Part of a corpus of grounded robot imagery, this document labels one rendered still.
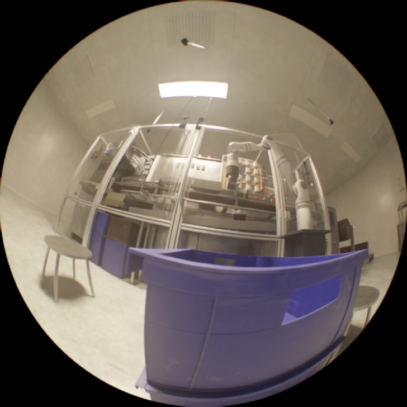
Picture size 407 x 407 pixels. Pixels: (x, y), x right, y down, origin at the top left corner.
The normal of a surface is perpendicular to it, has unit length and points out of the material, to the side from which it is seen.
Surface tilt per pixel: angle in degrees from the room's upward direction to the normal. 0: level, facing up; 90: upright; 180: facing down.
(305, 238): 90
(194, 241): 90
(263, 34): 180
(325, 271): 90
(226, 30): 180
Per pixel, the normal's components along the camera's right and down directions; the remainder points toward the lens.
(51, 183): 0.99, 0.15
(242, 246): 0.01, -0.37
